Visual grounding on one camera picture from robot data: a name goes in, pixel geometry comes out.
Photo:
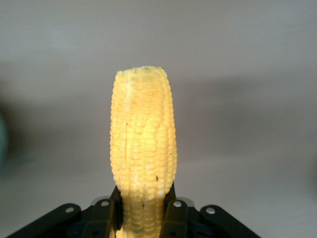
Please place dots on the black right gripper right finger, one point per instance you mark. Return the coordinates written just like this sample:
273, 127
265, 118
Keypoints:
175, 219

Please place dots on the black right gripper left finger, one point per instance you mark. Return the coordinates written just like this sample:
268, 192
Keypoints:
104, 218

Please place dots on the yellow corn cob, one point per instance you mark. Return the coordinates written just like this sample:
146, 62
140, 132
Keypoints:
143, 138

